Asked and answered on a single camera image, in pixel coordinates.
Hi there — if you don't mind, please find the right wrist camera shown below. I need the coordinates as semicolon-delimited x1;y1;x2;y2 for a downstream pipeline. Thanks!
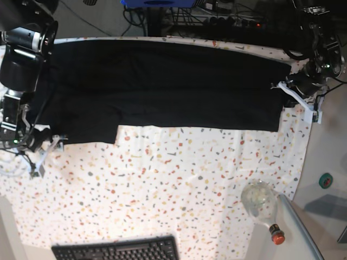
29;165;45;179

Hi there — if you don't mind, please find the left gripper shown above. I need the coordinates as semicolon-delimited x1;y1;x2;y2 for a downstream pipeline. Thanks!
271;63;330;111

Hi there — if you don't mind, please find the clear bottle with orange cap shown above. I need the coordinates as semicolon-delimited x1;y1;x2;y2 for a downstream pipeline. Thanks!
241;180;285;245

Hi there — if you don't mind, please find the terrazzo patterned tablecloth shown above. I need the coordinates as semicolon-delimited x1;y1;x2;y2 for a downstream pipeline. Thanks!
0;35;322;260

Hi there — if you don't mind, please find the silver metal bar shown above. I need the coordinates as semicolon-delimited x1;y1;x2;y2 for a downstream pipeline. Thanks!
276;194;324;260

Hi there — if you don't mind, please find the black t-shirt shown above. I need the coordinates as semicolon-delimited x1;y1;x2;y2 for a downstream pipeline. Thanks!
29;40;291;144

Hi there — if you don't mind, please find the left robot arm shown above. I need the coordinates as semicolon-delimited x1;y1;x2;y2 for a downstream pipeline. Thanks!
266;1;346;116

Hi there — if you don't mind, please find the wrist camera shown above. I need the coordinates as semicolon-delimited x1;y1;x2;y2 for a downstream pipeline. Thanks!
304;109;323;124
29;165;45;179

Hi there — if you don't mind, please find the green tape roll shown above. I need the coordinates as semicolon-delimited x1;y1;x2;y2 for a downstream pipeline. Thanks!
319;173;333;189

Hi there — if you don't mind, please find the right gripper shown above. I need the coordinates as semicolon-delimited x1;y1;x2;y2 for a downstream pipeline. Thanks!
18;128;68;171

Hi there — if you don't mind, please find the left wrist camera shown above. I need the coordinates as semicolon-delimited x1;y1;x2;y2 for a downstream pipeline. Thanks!
304;109;323;124

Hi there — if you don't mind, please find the white coiled cable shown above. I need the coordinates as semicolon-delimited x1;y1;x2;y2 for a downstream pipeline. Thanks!
0;157;30;178

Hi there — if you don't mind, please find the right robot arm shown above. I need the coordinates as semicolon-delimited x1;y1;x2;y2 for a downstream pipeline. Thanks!
1;1;61;177

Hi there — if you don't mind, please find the blue box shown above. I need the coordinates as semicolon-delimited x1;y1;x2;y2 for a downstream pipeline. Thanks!
120;0;197;8

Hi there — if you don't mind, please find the black computer keyboard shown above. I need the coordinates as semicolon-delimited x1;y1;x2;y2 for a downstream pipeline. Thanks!
51;236;179;260

